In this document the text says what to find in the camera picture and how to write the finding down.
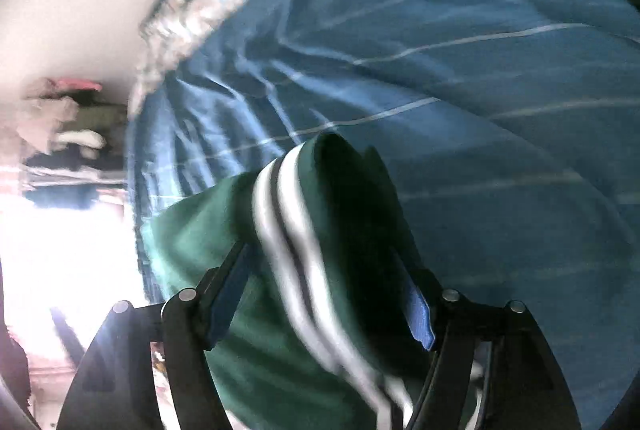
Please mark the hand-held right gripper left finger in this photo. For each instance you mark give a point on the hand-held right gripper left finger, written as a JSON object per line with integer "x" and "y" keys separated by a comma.
{"x": 227, "y": 295}

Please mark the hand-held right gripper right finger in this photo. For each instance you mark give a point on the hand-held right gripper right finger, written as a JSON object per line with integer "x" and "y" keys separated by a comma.
{"x": 419, "y": 315}

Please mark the green and cream varsity jacket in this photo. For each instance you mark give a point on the green and cream varsity jacket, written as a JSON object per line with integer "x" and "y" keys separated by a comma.
{"x": 310, "y": 290}

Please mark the pile of clothes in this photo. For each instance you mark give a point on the pile of clothes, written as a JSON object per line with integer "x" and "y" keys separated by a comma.
{"x": 65, "y": 139}

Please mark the blue striped bed sheet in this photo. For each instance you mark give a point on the blue striped bed sheet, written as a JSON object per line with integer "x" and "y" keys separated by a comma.
{"x": 425, "y": 84}

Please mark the plaid checkered blanket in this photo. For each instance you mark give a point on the plaid checkered blanket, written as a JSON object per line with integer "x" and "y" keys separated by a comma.
{"x": 200, "y": 4}

